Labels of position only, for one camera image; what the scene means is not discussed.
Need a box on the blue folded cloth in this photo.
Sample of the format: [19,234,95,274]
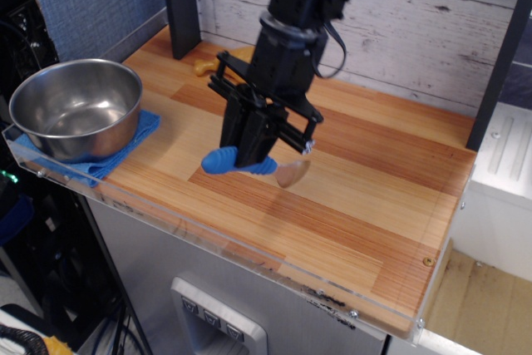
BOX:
[15,110,161,187]

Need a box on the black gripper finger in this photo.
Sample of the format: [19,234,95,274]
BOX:
[235,107,288,168]
[220,84,253,147]

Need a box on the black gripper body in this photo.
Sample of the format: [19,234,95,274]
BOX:
[209,17,324,154]

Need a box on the stainless steel bowl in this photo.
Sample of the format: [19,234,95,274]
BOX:
[9,59,143,163]

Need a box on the dark frame post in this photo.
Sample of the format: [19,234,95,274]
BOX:
[466,0,531,151]
[165,0,201,60]

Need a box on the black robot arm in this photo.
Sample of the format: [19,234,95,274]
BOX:
[209,0,348,170]

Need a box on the dark right frame post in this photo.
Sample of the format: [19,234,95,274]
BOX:
[466,0,531,151]

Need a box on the blue handled metal spoon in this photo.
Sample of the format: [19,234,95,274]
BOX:
[201,146,310,189]

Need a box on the blue fabric panel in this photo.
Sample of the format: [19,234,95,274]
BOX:
[37,0,168,62]

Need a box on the dark left frame post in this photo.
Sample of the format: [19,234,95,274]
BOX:
[165,0,201,60]

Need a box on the silver cabinet with buttons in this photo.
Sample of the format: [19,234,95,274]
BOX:
[88,200,388,354]

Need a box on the yellow plastic chicken drumstick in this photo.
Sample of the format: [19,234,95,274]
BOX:
[193,46,255,76]

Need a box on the white aluminium rail block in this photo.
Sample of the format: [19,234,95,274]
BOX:
[450,102,531,281]

